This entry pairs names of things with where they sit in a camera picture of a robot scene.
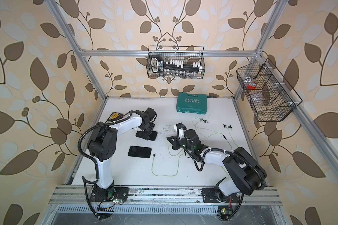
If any red item in basket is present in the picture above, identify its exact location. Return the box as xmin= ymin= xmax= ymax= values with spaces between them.
xmin=245 ymin=81 xmax=257 ymax=91

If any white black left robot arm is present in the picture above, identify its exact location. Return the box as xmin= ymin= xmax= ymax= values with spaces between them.
xmin=78 ymin=107 xmax=157 ymax=201

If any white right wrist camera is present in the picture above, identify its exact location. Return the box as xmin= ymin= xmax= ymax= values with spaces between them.
xmin=173 ymin=123 xmax=186 ymax=139

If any black wire basket back wall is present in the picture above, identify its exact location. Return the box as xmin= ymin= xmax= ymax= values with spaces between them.
xmin=146 ymin=45 xmax=205 ymax=79

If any blue edged black smartphone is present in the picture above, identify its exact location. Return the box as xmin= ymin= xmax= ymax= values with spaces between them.
xmin=143 ymin=131 xmax=158 ymax=141

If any black wire basket wall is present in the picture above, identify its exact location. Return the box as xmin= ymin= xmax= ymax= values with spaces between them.
xmin=236 ymin=58 xmax=302 ymax=122
xmin=146 ymin=45 xmax=205 ymax=79

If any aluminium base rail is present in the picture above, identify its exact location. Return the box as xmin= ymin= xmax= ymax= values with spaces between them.
xmin=49 ymin=185 xmax=282 ymax=216

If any green plastic tool case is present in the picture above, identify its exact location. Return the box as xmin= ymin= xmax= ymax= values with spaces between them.
xmin=176 ymin=92 xmax=207 ymax=114

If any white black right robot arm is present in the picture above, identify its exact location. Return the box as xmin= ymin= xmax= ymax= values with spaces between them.
xmin=167 ymin=126 xmax=267 ymax=203

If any black yellow battery pack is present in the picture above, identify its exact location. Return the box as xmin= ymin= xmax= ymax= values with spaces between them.
xmin=106 ymin=112 xmax=123 ymax=123

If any black smartphone on table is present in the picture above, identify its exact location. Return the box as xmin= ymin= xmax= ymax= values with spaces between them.
xmin=128 ymin=146 xmax=152 ymax=158

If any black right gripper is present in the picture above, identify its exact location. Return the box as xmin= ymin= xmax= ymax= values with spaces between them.
xmin=167 ymin=134 xmax=194 ymax=153

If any black wire basket right wall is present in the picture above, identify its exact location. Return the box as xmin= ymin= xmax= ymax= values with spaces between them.
xmin=236 ymin=58 xmax=302 ymax=122

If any black socket holder rail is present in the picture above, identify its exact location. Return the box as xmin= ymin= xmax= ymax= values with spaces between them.
xmin=146 ymin=54 xmax=205 ymax=79

